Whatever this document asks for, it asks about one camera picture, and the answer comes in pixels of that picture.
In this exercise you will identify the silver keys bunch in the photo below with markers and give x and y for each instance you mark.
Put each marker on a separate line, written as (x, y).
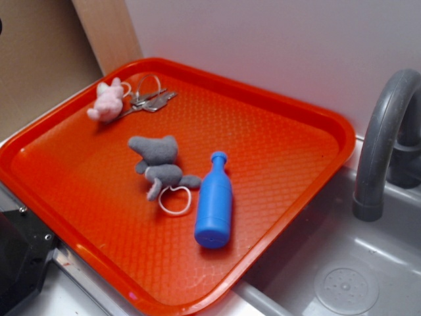
(150, 101)

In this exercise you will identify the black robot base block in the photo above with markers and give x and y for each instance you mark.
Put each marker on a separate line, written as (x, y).
(27, 246)

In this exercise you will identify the grey plush elephant toy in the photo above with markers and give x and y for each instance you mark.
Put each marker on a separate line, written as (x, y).
(158, 166)

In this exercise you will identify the blue plastic bottle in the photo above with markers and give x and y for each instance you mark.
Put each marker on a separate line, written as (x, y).
(214, 212)

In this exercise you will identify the pink plush toy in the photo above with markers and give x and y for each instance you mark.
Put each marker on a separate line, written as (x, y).
(108, 104)

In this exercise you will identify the orange plastic tray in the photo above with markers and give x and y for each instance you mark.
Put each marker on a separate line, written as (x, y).
(79, 178)

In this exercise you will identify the grey toy sink basin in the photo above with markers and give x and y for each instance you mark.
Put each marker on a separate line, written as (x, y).
(327, 262)

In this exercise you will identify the brown cardboard panel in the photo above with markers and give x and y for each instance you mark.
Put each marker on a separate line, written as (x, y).
(110, 32)

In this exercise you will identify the grey toy faucet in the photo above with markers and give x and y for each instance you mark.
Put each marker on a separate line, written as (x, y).
(391, 148)

